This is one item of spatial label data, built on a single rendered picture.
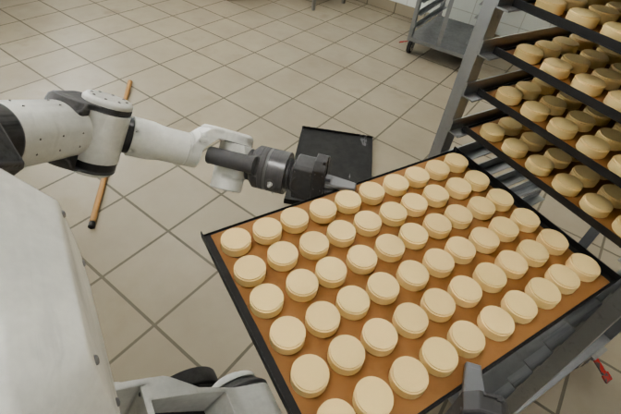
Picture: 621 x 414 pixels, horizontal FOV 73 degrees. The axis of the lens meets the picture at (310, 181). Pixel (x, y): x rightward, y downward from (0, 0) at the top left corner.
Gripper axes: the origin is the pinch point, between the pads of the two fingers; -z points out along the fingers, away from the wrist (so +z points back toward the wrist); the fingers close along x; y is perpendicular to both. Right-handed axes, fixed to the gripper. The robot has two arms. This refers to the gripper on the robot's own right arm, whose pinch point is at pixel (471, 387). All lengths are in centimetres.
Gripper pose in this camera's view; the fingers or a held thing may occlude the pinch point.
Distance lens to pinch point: 66.3
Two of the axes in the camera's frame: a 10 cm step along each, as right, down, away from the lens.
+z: -2.5, 6.3, -7.4
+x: 0.9, -7.4, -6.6
